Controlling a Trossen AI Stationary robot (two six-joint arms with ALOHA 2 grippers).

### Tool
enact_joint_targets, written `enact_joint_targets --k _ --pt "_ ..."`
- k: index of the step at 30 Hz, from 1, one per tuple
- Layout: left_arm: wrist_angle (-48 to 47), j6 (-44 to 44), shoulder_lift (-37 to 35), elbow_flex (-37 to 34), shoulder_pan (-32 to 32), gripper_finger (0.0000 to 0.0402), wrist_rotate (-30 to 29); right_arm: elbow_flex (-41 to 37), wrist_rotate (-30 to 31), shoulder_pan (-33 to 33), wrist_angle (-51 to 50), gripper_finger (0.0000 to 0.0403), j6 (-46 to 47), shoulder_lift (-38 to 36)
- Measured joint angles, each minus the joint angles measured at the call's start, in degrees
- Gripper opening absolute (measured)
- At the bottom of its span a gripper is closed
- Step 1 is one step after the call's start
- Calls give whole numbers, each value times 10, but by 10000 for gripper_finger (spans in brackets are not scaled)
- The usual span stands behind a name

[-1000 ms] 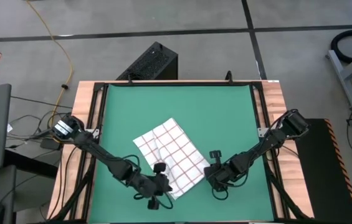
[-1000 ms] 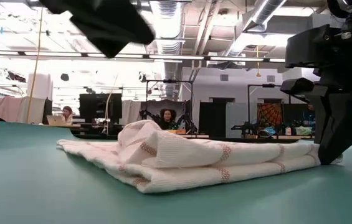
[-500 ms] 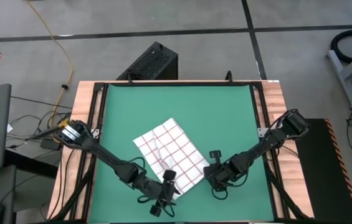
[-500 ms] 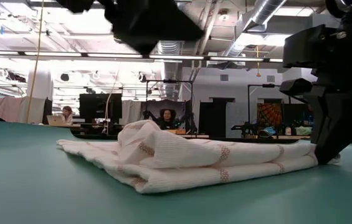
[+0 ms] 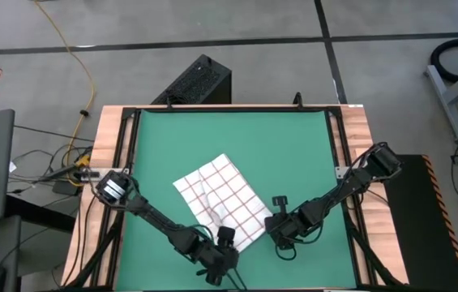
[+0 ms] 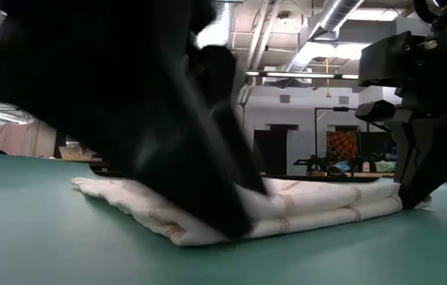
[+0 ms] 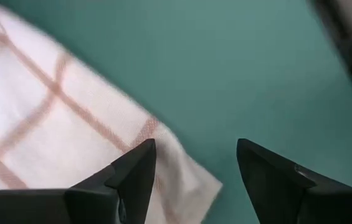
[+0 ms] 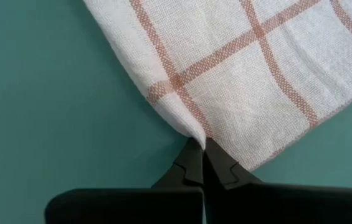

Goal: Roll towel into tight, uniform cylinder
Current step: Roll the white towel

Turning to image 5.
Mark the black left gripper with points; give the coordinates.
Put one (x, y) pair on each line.
(216, 263)

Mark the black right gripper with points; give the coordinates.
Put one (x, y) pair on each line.
(293, 227)

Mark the white red-checked towel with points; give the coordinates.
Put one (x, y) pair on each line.
(224, 194)

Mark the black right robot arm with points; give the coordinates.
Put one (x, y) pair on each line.
(354, 182)

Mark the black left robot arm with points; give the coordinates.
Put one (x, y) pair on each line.
(159, 221)

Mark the green table mat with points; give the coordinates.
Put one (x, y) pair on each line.
(253, 134)

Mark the black table clamp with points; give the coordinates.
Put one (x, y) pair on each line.
(298, 100)
(168, 102)

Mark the black computer tower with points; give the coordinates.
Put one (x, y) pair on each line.
(200, 81)

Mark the black power brick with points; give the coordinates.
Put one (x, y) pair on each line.
(64, 187)

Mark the grey metal stand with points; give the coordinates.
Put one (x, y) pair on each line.
(447, 105)

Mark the white paper tag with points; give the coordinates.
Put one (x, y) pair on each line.
(13, 166)

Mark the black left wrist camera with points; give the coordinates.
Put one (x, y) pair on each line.
(226, 235)

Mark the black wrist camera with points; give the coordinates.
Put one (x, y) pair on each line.
(226, 235)
(280, 203)

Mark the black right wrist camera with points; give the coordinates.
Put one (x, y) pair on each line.
(280, 203)

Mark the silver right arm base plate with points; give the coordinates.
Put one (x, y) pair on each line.
(340, 172)

